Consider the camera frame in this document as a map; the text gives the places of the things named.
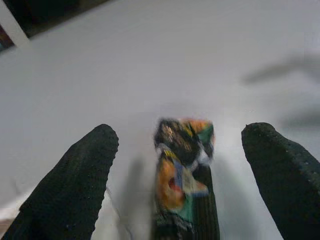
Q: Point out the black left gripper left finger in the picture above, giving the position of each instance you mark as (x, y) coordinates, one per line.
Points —
(67, 185)

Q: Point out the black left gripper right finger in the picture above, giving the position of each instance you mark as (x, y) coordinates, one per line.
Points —
(287, 180)

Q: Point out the colourful snack wrapper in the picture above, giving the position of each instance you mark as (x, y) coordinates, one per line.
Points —
(183, 162)

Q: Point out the white furniture post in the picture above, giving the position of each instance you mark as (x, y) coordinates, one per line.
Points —
(13, 27)

